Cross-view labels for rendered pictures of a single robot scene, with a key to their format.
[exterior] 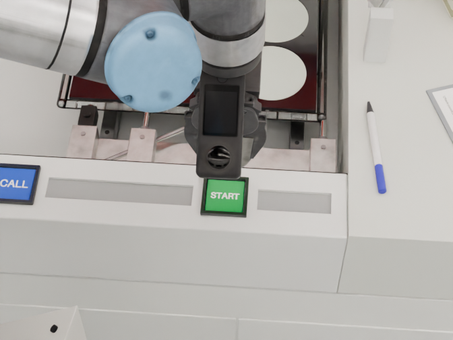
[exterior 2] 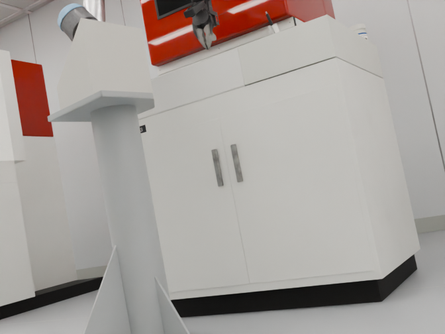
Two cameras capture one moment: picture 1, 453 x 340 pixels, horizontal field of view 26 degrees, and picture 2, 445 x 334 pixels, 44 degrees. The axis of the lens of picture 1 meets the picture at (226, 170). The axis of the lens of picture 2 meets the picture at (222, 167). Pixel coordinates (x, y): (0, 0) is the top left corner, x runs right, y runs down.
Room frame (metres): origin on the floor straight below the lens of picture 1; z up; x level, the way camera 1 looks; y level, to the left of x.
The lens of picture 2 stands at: (-1.22, -0.89, 0.38)
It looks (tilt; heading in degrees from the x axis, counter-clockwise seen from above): 5 degrees up; 26
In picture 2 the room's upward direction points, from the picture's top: 11 degrees counter-clockwise
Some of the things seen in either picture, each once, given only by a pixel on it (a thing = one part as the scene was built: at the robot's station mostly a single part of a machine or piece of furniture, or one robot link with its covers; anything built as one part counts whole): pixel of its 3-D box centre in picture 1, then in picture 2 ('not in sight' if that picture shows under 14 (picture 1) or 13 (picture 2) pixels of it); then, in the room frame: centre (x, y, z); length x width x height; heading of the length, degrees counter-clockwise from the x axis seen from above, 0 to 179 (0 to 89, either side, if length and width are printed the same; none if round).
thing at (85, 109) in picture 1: (87, 119); not in sight; (0.83, 0.19, 0.90); 0.04 x 0.02 x 0.03; 176
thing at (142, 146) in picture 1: (140, 158); not in sight; (0.76, 0.11, 0.89); 0.08 x 0.03 x 0.03; 176
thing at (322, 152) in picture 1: (322, 168); not in sight; (0.75, -0.13, 0.89); 0.08 x 0.03 x 0.03; 176
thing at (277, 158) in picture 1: (199, 173); not in sight; (0.76, 0.04, 0.87); 0.36 x 0.08 x 0.03; 86
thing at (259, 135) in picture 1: (245, 130); (207, 24); (0.65, -0.02, 1.10); 0.05 x 0.02 x 0.09; 86
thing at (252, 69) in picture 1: (227, 75); (204, 12); (0.68, 0.00, 1.16); 0.09 x 0.08 x 0.12; 176
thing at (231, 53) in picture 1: (224, 29); not in sight; (0.67, 0.00, 1.24); 0.08 x 0.08 x 0.05
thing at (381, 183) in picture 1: (375, 145); not in sight; (0.73, -0.19, 0.97); 0.14 x 0.01 x 0.01; 2
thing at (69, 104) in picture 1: (191, 110); not in sight; (0.84, 0.05, 0.90); 0.38 x 0.01 x 0.01; 86
